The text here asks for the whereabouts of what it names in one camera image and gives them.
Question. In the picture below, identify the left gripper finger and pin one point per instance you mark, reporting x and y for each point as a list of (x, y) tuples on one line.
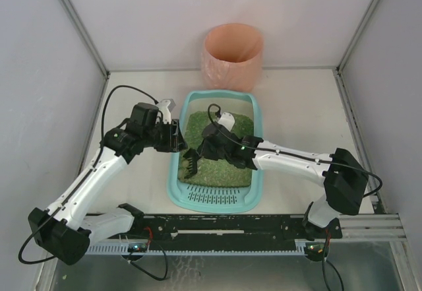
[(177, 144), (174, 128)]

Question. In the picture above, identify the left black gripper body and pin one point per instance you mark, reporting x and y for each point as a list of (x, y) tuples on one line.
[(176, 136)]

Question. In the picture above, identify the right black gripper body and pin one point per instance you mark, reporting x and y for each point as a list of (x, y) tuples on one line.
[(200, 152)]

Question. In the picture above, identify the black litter scoop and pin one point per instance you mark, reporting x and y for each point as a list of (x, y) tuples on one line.
[(190, 163)]

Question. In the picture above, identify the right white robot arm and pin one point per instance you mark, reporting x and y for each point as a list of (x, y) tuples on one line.
[(340, 175)]

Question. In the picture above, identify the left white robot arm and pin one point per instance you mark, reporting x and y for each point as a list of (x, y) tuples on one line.
[(64, 229)]

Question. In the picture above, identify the green cat litter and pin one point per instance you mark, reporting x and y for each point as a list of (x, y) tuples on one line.
[(210, 173)]

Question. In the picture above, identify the teal plastic litter box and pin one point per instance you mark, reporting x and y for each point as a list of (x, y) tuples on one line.
[(226, 200)]

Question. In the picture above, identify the pink lined trash bin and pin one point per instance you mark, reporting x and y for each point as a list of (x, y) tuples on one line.
[(231, 57)]

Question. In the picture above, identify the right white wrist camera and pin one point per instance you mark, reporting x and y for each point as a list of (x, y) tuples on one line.
[(227, 120)]

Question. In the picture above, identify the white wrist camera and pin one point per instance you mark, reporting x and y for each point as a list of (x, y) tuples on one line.
[(166, 106), (227, 120)]

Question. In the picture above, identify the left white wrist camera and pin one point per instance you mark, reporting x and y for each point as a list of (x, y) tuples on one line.
[(166, 106)]

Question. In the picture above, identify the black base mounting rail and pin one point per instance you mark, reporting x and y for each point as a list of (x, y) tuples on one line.
[(239, 232)]

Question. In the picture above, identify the white slotted cable duct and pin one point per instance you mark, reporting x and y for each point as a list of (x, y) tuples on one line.
[(126, 249)]

